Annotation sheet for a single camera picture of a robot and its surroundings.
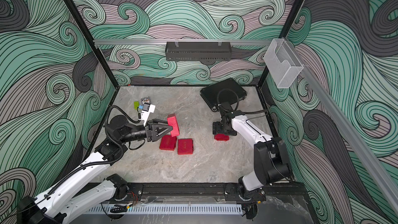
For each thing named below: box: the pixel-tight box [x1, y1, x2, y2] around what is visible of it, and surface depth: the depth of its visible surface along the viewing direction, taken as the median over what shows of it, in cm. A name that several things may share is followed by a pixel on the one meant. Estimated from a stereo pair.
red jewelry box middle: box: [177, 138, 194, 156], surface depth 87 cm
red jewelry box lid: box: [166, 113, 180, 137], surface depth 60 cm
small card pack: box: [140, 95, 151, 105], surface depth 112 cm
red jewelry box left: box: [159, 134, 178, 151], surface depth 89 cm
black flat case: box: [200, 77, 248, 112], surface depth 111 cm
